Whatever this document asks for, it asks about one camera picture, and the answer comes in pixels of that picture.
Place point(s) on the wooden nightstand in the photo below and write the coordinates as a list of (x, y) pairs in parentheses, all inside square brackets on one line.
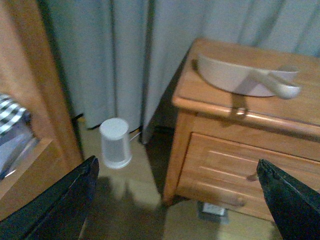
[(220, 137)]

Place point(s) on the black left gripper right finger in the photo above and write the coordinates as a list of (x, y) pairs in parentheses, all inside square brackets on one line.
[(294, 206)]

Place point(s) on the drawer knob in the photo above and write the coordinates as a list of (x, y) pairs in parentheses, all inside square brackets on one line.
[(252, 178), (239, 201)]

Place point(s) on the white ceramic bowl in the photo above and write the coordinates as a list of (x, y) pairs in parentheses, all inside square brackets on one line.
[(231, 77)]

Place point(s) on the white ceramic spoon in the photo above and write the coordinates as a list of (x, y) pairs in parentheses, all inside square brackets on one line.
[(280, 81)]

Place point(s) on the white cylindrical air purifier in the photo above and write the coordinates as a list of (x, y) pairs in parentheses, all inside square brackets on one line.
[(115, 143)]

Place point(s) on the wooden bed frame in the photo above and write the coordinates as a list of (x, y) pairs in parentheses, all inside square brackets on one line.
[(29, 75)]

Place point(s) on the checkered bedding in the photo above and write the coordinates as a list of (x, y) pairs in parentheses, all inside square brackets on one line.
[(16, 136)]

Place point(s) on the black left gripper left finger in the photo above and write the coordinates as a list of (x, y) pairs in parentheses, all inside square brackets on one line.
[(59, 212)]

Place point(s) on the upper drawer knob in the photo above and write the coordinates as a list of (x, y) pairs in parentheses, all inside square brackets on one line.
[(252, 178)]

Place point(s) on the floor power socket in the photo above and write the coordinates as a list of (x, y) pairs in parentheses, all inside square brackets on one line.
[(213, 213)]

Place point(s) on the lower drawer knob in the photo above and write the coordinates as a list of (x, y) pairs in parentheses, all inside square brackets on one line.
[(239, 201)]

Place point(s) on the light grey curtain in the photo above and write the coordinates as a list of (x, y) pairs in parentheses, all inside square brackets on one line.
[(116, 58)]

